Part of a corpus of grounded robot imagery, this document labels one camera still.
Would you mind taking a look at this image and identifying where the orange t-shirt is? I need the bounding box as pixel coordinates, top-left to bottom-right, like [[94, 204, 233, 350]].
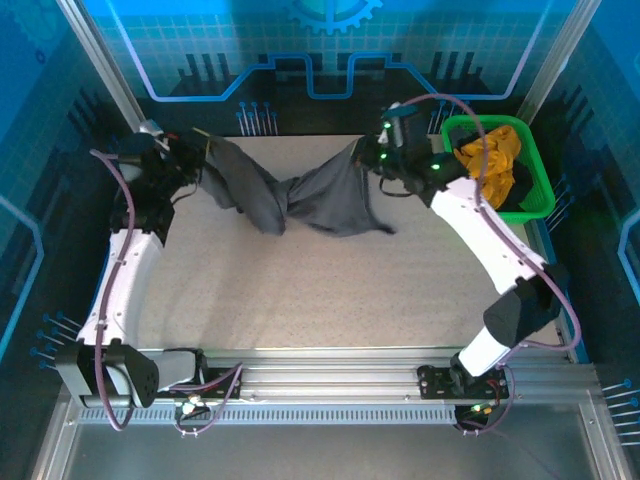
[[452, 124, 524, 211]]

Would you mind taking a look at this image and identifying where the dark grey t-shirt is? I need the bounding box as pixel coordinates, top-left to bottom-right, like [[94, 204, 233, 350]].
[[199, 137, 397, 239]]

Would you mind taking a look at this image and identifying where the aluminium mounting rail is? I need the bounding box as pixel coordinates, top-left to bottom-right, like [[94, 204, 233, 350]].
[[64, 347, 601, 407]]

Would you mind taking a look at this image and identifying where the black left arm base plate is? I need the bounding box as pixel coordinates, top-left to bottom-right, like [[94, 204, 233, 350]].
[[195, 365, 244, 401]]

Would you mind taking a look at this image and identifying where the slotted grey cable duct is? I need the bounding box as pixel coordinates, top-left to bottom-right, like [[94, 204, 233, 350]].
[[77, 406, 462, 424]]

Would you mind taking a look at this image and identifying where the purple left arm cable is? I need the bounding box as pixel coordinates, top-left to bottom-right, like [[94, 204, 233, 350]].
[[89, 148, 246, 439]]

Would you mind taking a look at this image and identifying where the black t-shirt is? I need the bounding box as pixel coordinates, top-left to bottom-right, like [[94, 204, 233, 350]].
[[499, 158, 540, 212]]

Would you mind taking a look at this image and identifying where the aluminium lower frame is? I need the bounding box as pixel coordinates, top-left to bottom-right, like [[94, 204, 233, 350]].
[[29, 389, 636, 480]]

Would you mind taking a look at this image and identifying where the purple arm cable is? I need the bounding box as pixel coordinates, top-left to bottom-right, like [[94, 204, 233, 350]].
[[399, 93, 584, 437], [89, 148, 246, 439]]

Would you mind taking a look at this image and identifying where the green plastic basket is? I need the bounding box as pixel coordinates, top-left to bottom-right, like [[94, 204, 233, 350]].
[[439, 114, 556, 225]]

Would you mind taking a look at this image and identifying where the aluminium frame post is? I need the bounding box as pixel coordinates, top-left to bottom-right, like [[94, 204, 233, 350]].
[[515, 0, 604, 124], [55, 0, 157, 142]]

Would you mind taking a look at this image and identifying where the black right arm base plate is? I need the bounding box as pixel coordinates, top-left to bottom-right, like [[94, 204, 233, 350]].
[[417, 363, 511, 401]]

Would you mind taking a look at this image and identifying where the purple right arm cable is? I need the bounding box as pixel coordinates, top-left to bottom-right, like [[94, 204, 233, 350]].
[[399, 93, 584, 437]]

